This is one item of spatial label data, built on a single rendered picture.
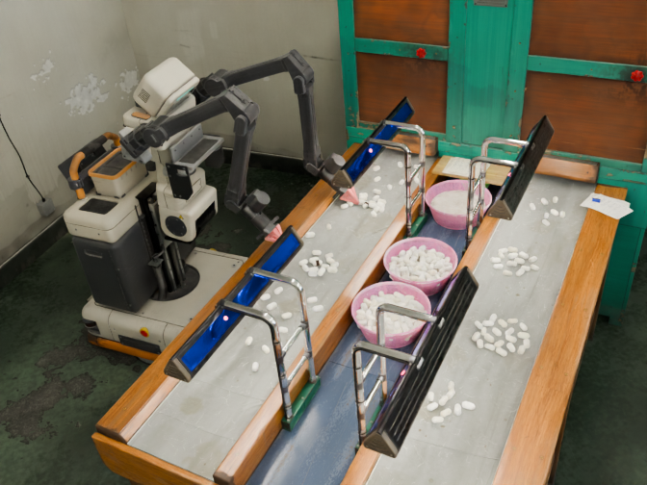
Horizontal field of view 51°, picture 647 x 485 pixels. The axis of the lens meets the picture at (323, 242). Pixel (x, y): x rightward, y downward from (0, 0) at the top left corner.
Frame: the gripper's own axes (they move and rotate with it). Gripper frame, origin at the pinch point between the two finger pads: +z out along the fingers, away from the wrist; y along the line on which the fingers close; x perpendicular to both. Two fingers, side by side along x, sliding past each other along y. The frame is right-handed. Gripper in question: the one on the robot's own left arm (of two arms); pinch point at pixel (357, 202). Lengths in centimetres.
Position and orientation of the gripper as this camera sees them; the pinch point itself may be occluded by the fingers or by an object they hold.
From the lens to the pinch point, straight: 285.6
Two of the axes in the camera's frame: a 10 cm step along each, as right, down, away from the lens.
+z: 7.3, 6.8, 0.5
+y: 4.7, -5.5, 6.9
